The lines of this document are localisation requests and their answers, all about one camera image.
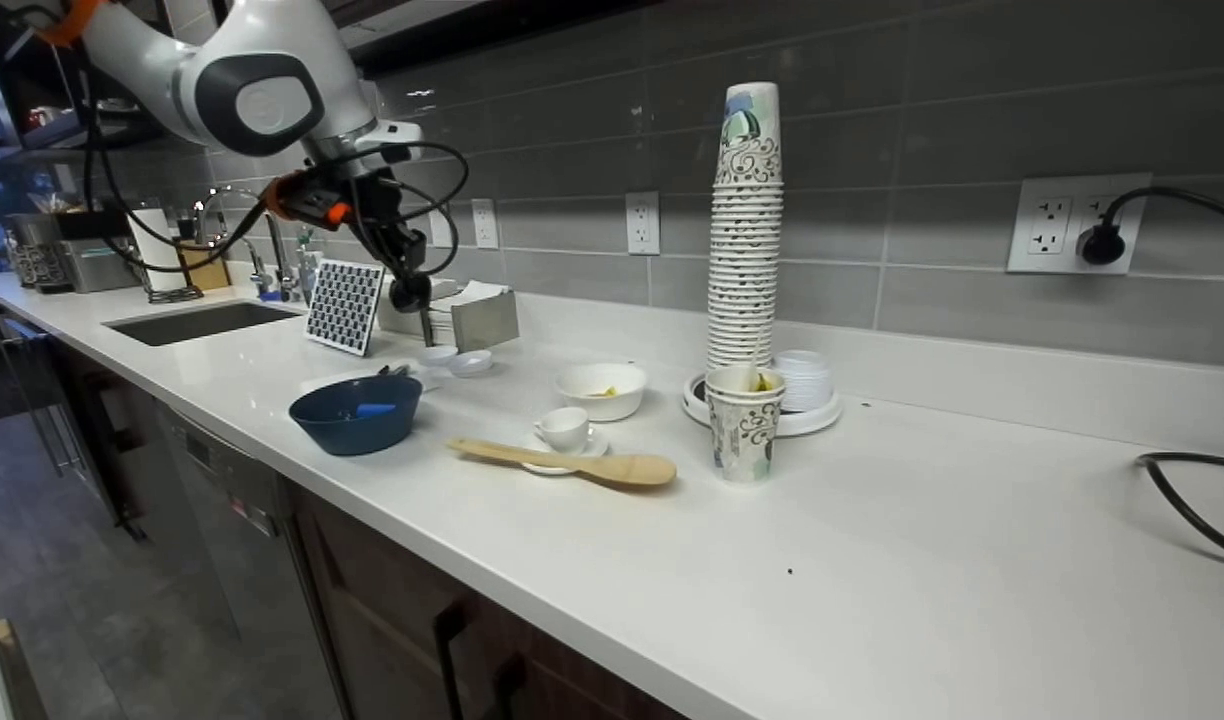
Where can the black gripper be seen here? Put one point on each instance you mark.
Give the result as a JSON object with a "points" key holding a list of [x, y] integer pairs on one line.
{"points": [[355, 187]]}

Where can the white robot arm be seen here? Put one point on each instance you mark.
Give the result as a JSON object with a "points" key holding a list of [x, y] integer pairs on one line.
{"points": [[269, 76]]}

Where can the blue bowl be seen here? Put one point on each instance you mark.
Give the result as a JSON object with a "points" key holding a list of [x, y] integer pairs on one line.
{"points": [[362, 414]]}

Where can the white mug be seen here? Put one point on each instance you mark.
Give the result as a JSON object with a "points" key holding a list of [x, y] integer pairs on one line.
{"points": [[566, 428]]}

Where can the white bowl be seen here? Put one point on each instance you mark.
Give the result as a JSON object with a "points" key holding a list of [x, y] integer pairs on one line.
{"points": [[605, 391]]}

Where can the checkerboard calibration board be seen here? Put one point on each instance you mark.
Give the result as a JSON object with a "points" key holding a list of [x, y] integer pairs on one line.
{"points": [[340, 307]]}

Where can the kitchen sink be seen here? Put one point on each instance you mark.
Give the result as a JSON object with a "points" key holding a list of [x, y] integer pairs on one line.
{"points": [[199, 323]]}

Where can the wooden spoon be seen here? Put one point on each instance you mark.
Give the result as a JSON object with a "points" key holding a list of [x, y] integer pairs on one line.
{"points": [[602, 469]]}

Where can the stack of paper cups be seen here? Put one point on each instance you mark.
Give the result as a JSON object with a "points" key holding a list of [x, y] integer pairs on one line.
{"points": [[747, 227]]}

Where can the patterned paper cup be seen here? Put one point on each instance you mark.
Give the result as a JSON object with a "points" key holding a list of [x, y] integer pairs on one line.
{"points": [[747, 409]]}

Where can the white plate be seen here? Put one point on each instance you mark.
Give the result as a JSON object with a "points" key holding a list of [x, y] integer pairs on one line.
{"points": [[795, 380]]}

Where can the black power plug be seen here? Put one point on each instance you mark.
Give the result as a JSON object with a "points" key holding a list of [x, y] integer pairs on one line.
{"points": [[1102, 245]]}

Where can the white wall outlet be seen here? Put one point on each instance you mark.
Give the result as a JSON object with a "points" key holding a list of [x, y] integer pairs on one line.
{"points": [[1055, 214]]}

